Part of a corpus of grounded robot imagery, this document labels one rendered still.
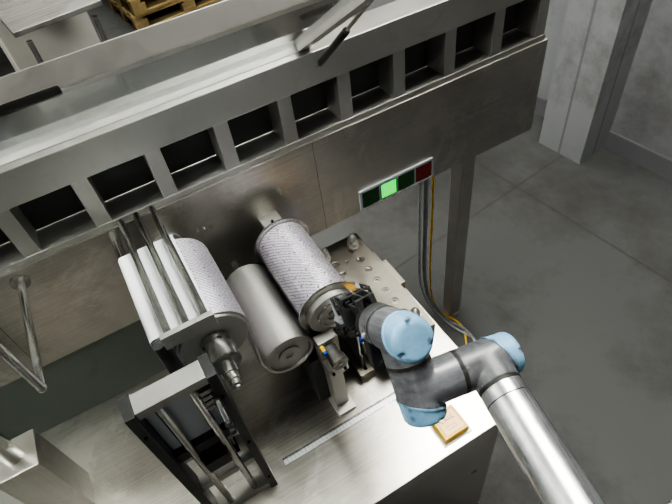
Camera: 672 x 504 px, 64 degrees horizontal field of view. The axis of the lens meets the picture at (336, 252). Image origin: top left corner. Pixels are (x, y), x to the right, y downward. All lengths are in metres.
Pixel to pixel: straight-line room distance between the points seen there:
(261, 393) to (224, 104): 0.77
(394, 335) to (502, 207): 2.44
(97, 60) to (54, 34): 4.04
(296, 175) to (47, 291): 0.62
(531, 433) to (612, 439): 1.66
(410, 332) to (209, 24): 0.50
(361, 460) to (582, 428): 1.31
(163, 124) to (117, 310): 0.50
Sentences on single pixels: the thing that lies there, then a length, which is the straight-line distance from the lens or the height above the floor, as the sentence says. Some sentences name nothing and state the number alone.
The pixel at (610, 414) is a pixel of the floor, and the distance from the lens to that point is 2.58.
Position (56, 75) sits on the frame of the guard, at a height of 1.96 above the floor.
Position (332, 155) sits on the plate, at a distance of 1.37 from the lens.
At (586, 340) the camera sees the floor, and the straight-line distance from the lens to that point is 2.74.
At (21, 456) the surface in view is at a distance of 1.37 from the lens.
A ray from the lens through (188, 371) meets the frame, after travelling 0.96.
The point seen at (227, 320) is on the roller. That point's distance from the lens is 1.07.
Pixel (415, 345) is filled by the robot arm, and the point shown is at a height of 1.50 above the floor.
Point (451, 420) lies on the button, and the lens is 1.42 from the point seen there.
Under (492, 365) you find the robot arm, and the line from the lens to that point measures 0.92.
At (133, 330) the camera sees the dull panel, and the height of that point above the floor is 1.11.
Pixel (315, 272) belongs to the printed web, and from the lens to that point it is 1.19.
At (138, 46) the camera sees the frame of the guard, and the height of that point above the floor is 1.96.
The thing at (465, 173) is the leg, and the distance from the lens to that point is 2.02.
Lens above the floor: 2.22
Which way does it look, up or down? 48 degrees down
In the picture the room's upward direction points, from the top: 10 degrees counter-clockwise
